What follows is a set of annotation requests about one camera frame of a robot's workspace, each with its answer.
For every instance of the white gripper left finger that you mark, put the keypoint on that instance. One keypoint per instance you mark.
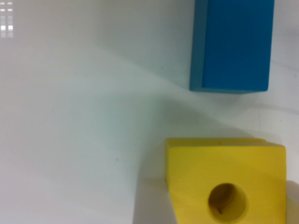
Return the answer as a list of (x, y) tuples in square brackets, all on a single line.
[(152, 203)]

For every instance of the blue rectangular block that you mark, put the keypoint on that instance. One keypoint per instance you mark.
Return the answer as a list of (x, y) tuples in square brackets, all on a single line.
[(231, 45)]

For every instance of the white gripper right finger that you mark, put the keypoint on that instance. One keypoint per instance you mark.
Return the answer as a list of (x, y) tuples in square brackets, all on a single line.
[(292, 202)]

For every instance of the yellow square block with hole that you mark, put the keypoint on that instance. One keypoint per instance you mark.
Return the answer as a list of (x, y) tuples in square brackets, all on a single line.
[(226, 180)]

